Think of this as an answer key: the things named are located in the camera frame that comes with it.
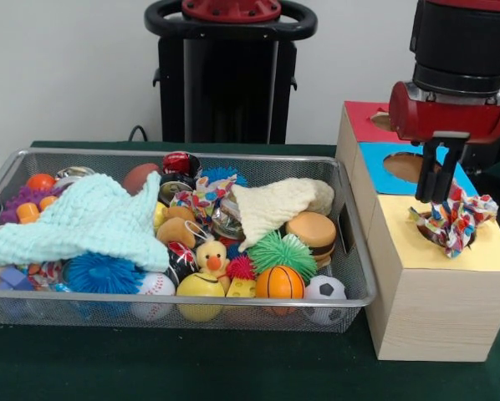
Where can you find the large blue spiky ball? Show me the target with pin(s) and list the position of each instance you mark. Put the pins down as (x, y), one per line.
(103, 273)

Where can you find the toy hamburger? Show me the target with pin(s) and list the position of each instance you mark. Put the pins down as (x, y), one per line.
(312, 234)

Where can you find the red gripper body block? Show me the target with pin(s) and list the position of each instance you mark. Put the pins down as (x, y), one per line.
(450, 119)

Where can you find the green spiky ball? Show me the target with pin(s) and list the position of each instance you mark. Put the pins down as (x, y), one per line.
(281, 252)

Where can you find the toy soccer ball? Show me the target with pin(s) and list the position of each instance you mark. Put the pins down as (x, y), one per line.
(325, 288)

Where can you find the dark green table cloth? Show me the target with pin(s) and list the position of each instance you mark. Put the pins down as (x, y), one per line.
(233, 367)

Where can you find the colourful confetti paper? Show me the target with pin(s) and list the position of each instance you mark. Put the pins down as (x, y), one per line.
(463, 225)
(202, 198)

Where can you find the yellow smiley ball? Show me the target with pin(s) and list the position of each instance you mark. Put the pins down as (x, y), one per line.
(200, 288)

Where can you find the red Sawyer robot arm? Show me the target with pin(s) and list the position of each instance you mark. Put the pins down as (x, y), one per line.
(459, 42)

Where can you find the shallow metal mesh bin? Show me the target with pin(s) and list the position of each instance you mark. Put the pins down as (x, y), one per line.
(108, 317)

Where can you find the yellow plush duck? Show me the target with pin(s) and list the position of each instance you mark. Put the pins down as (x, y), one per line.
(211, 255)

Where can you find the wooden box with three holes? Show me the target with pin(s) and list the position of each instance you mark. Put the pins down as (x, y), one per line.
(434, 309)

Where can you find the light blue knitted cloth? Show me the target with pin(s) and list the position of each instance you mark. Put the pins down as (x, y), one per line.
(87, 221)

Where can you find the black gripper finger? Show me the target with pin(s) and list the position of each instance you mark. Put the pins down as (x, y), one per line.
(425, 179)
(445, 179)

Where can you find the cream knitted cloth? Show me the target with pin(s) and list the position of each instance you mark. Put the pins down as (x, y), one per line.
(275, 204)

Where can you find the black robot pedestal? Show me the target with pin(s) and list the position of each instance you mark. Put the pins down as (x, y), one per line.
(216, 104)

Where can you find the orange toy basketball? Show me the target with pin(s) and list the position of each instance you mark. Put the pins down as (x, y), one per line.
(280, 283)

